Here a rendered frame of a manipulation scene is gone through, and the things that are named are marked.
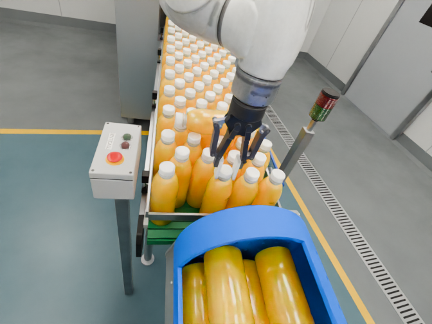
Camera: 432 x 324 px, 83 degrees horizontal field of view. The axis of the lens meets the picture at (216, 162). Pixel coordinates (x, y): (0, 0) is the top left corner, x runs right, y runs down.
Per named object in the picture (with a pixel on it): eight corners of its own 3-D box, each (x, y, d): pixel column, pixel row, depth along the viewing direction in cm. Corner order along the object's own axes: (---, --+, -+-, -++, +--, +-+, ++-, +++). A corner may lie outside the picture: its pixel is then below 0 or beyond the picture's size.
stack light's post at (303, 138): (230, 260, 165) (306, 132, 90) (229, 254, 168) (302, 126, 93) (235, 260, 166) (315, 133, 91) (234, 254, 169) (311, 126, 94)
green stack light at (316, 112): (312, 120, 85) (319, 108, 82) (305, 110, 90) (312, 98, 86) (328, 123, 87) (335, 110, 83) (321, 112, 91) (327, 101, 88)
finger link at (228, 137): (242, 126, 52) (236, 124, 52) (220, 162, 59) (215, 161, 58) (240, 116, 55) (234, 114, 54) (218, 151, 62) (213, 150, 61)
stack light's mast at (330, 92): (304, 134, 89) (327, 95, 78) (298, 123, 94) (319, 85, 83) (319, 135, 91) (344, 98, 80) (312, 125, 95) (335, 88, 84)
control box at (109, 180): (93, 198, 63) (87, 171, 56) (108, 147, 77) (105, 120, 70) (134, 200, 65) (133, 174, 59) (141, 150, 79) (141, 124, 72)
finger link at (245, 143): (242, 116, 55) (249, 116, 55) (239, 153, 63) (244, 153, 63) (245, 126, 52) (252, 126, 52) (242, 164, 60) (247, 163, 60)
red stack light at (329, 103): (319, 108, 82) (325, 98, 79) (312, 98, 86) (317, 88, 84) (335, 110, 83) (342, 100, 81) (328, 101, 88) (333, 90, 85)
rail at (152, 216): (148, 220, 68) (148, 214, 66) (148, 217, 68) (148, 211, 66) (279, 222, 77) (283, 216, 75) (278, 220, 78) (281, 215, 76)
